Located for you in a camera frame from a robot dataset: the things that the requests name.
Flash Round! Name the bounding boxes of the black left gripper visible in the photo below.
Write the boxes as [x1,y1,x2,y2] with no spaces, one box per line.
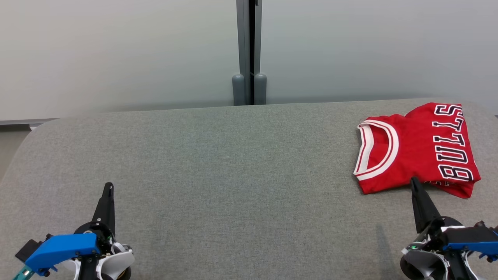
[74,182,117,280]

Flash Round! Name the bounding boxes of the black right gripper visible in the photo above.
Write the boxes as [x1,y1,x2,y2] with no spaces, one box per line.
[410,177,498,280]

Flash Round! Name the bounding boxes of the red shirt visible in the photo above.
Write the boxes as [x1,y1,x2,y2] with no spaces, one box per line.
[422,180,476,199]

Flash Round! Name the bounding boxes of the red and white jersey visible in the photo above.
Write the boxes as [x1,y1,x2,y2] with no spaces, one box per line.
[353,102,482,194]

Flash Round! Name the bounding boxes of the grey fabric padded bench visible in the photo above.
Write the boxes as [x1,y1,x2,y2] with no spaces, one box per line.
[0,97,498,280]

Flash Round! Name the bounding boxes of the blue left camera mount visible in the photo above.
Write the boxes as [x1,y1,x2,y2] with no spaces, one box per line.
[24,233,102,277]

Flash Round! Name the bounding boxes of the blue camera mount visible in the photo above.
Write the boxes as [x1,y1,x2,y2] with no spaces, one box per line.
[24,233,102,277]
[442,240,498,262]

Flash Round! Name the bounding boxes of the blue right camera mount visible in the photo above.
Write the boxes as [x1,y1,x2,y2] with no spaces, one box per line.
[442,240,498,262]

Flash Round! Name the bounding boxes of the teal left camera connector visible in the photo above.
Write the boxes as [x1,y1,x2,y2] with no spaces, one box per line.
[12,266,35,280]

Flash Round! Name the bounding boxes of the grey cylindrical post foot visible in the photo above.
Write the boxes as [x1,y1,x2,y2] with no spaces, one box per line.
[254,73,268,105]
[232,74,245,106]

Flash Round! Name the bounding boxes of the grey partition post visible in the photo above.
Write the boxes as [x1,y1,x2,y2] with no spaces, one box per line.
[236,0,262,105]

